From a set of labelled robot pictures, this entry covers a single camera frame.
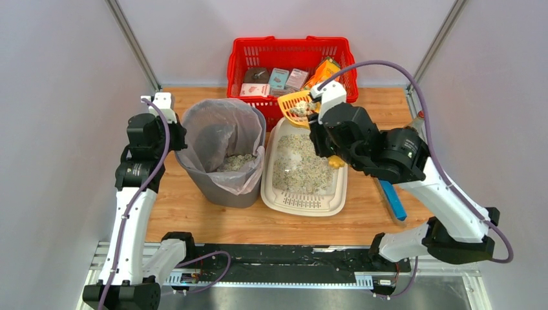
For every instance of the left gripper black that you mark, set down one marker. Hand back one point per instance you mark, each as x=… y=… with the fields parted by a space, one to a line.
x=176 y=136

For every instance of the grey small box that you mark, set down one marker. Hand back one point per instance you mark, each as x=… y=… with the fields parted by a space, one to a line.
x=296 y=79

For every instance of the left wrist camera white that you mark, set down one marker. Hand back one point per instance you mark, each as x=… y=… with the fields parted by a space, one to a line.
x=164 y=101

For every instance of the cola glass bottle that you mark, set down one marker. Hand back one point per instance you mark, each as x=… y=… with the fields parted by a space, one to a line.
x=417 y=123

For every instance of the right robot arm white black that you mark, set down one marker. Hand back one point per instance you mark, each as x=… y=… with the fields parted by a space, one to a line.
x=457 y=231

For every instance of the litter clump on scoop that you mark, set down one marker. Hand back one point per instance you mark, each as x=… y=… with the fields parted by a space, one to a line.
x=303 y=108

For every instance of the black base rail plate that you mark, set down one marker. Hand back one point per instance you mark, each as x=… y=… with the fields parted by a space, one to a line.
x=283 y=265

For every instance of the brown round item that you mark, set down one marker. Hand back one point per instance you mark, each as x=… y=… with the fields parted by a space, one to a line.
x=257 y=75

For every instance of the grey sponge label box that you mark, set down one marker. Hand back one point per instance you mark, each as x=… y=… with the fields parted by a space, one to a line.
x=275 y=92

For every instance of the blue and tan box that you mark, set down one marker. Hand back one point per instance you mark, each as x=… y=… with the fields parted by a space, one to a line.
x=392 y=201

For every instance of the orange green sponge pack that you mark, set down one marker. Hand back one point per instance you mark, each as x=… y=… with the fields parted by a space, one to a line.
x=326 y=69

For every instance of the translucent plastic bin liner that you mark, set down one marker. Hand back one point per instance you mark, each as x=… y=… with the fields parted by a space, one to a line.
x=222 y=137

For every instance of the yellow litter scoop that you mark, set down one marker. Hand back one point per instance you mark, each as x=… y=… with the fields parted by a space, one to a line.
x=321 y=140

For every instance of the litter clumps in bin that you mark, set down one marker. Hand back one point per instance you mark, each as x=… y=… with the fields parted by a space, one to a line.
x=237 y=163

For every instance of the teal small box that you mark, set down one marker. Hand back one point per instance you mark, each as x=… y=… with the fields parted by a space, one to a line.
x=278 y=78

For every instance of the red shopping basket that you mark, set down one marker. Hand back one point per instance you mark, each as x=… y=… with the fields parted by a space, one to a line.
x=271 y=52

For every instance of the cat litter granules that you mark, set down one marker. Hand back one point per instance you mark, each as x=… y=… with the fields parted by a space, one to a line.
x=298 y=169

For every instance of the white pink sponge box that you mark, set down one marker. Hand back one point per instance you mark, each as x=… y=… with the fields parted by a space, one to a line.
x=254 y=89

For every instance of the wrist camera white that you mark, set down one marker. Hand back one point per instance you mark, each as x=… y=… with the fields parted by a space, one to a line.
x=327 y=97
x=164 y=101

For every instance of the grey mesh trash bin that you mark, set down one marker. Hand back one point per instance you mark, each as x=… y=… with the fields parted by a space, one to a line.
x=222 y=188

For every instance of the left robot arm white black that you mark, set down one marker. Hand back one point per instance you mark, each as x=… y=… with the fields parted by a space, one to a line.
x=127 y=281

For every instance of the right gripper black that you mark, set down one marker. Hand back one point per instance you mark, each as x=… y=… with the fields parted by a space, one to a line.
x=320 y=139

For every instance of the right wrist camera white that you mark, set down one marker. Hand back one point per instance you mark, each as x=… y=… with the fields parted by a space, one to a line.
x=327 y=97

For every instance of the beige litter box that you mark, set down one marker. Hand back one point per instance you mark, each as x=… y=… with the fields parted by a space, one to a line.
x=300 y=204

